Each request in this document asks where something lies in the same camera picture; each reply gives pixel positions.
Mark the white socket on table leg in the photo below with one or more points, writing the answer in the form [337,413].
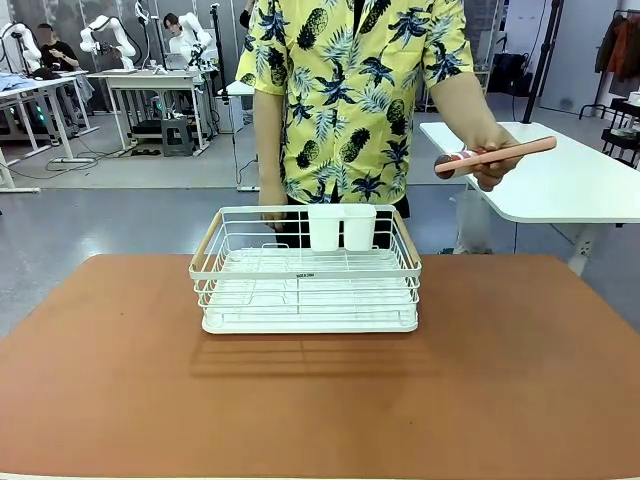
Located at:
[587,247]

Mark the white plastic cutlery holder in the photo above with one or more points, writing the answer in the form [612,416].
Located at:
[325,230]

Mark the person's left hand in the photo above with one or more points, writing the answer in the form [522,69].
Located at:
[495,175]

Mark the clothes rack with garments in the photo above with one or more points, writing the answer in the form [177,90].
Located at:
[620,50]

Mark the white desk with metal legs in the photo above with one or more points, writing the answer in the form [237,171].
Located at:
[150,80]

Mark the long white workbench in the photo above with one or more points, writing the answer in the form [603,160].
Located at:
[45,82]

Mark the black tripod stand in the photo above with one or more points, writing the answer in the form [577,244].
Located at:
[542,65]

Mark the clear plastic bag bin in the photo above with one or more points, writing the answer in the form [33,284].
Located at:
[472,225]

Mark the seated person in black shirt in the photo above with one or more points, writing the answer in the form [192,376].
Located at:
[59,52]

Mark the person in pineapple shirt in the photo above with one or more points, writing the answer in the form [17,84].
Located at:
[350,100]

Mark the pink lint roller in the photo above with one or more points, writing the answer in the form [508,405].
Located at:
[525,149]

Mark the person's left forearm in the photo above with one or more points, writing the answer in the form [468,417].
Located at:
[465,105]

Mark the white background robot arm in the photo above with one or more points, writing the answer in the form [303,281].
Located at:
[117,37]
[27,45]
[197,35]

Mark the person's right forearm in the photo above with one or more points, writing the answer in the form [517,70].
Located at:
[269,140]

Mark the seated person in white shirt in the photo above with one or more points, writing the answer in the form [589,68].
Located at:
[176,45]

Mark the blue cloth pile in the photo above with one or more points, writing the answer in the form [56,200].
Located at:
[15,80]

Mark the white side table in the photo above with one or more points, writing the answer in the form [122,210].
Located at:
[550,190]

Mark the person's right hand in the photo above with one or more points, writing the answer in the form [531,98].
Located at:
[274,205]

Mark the black bag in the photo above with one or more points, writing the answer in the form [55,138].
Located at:
[510,75]

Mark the grey step stool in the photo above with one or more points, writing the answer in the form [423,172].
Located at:
[177,137]

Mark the black utility cart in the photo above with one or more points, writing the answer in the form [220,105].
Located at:
[622,130]

